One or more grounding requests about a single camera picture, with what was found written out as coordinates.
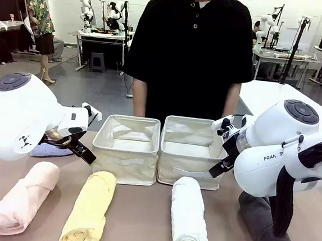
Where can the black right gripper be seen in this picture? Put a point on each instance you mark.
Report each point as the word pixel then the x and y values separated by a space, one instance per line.
pixel 233 145

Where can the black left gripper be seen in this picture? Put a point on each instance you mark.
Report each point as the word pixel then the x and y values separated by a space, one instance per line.
pixel 63 141

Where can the blue towel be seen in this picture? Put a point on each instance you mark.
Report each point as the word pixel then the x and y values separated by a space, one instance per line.
pixel 51 151

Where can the yellow towel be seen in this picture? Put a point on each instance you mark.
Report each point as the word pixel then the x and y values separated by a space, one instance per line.
pixel 89 210

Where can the white towel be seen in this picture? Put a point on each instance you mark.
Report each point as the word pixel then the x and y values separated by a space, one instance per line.
pixel 189 216

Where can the dark grey towel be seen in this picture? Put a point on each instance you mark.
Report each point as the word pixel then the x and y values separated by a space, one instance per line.
pixel 259 225

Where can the pink towel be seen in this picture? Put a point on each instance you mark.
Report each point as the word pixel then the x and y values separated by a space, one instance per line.
pixel 20 198

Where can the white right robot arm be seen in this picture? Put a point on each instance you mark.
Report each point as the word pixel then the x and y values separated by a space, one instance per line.
pixel 276 122

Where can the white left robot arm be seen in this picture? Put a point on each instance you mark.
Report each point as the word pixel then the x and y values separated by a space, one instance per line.
pixel 24 105

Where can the person's right forearm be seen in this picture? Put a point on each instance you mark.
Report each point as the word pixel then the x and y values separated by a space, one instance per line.
pixel 139 99

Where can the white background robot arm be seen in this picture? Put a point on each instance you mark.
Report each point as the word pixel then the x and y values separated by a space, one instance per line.
pixel 268 24
pixel 85 12

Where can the person's left forearm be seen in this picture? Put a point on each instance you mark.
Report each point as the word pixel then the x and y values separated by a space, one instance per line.
pixel 232 101

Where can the cream fabric storage bin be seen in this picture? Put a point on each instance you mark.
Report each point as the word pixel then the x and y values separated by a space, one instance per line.
pixel 124 165
pixel 187 175

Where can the white side table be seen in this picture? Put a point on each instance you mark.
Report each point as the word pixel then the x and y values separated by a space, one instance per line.
pixel 265 93

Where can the black plastic stool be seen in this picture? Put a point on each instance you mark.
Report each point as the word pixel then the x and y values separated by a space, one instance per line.
pixel 98 62

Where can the seated person grey trousers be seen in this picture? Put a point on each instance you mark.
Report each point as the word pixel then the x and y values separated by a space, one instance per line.
pixel 57 49

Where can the white workbench with robots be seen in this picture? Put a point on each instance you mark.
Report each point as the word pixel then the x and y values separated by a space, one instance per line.
pixel 100 36

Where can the white background workbench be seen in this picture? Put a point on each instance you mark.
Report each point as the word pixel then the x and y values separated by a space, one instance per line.
pixel 282 56

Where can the black tripod stand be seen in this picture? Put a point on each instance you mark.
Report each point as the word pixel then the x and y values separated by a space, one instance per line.
pixel 296 45

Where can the black and white background robot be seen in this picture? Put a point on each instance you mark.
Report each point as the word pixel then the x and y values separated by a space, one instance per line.
pixel 114 13

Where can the mannequin in floral shirt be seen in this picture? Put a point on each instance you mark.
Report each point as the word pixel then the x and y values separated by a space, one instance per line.
pixel 40 17

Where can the white undershirt collar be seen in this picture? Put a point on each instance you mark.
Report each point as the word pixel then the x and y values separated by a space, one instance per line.
pixel 204 4

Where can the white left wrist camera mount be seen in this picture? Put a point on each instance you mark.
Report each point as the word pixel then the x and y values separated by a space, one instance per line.
pixel 95 112

